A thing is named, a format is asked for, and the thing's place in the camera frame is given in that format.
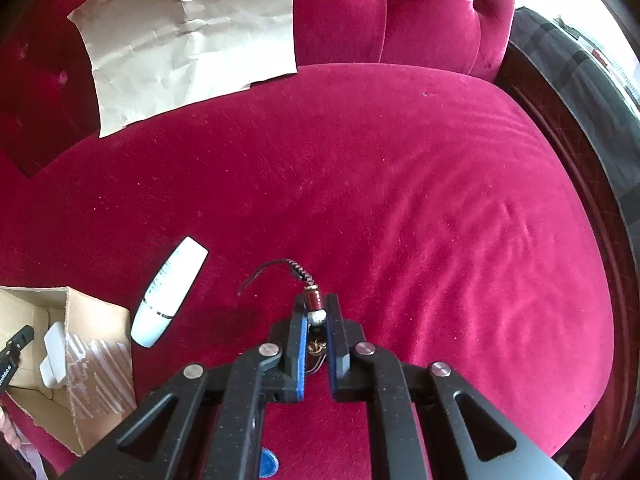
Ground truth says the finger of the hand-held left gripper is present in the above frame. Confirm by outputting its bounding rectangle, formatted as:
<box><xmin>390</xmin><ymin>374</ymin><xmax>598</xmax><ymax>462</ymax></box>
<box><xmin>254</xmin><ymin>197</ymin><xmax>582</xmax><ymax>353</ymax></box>
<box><xmin>0</xmin><ymin>325</ymin><xmax>36</xmax><ymax>357</ymax></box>

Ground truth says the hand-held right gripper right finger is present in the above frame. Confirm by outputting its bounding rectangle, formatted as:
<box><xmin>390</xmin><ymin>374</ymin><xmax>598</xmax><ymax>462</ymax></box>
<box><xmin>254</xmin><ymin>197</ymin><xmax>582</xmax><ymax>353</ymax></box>
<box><xmin>326</xmin><ymin>294</ymin><xmax>576</xmax><ymax>480</ymax></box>

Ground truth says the beaded cord charm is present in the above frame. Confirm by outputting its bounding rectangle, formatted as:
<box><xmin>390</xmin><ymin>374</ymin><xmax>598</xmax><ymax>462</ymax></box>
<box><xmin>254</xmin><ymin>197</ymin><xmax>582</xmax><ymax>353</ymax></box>
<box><xmin>239</xmin><ymin>258</ymin><xmax>331</xmax><ymax>376</ymax></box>

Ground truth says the large white charger plug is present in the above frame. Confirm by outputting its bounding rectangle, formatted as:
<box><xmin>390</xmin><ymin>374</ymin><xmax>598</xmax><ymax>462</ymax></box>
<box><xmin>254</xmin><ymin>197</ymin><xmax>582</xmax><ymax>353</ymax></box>
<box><xmin>41</xmin><ymin>322</ymin><xmax>68</xmax><ymax>388</ymax></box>

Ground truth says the grey plaid blanket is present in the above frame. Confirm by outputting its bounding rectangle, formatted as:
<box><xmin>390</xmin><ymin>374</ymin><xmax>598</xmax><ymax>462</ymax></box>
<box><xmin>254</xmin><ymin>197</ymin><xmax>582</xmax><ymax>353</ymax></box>
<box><xmin>510</xmin><ymin>7</ymin><xmax>640</xmax><ymax>221</ymax></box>

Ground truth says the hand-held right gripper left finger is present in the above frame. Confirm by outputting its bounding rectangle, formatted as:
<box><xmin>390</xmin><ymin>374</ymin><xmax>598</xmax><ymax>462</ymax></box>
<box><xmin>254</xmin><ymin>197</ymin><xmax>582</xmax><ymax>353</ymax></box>
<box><xmin>60</xmin><ymin>307</ymin><xmax>308</xmax><ymax>480</ymax></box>

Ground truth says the white cosmetic bottle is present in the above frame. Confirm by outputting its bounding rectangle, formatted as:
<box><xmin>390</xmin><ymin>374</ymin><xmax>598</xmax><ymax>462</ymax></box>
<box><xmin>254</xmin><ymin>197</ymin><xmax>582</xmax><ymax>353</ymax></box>
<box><xmin>130</xmin><ymin>236</ymin><xmax>209</xmax><ymax>349</ymax></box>

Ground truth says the cardboard box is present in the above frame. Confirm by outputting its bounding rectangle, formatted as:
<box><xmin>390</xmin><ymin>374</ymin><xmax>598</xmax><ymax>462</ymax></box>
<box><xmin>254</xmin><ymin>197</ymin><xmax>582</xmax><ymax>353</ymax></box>
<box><xmin>0</xmin><ymin>286</ymin><xmax>137</xmax><ymax>457</ymax></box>

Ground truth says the red velvet tufted sofa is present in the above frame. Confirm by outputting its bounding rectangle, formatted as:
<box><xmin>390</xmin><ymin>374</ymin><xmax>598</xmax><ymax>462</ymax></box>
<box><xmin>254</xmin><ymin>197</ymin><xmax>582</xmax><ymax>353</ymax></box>
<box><xmin>0</xmin><ymin>0</ymin><xmax>616</xmax><ymax>480</ymax></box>

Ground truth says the dark wooden bed frame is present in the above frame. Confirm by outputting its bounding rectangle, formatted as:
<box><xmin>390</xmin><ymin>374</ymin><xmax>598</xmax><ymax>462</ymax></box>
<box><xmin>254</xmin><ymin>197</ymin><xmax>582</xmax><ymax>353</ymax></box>
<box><xmin>495</xmin><ymin>40</ymin><xmax>640</xmax><ymax>461</ymax></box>

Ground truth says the creased brown paper sheet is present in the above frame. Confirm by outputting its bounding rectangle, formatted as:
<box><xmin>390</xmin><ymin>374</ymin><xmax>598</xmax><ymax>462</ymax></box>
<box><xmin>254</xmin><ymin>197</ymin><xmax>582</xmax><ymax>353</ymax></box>
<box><xmin>67</xmin><ymin>0</ymin><xmax>298</xmax><ymax>138</ymax></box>

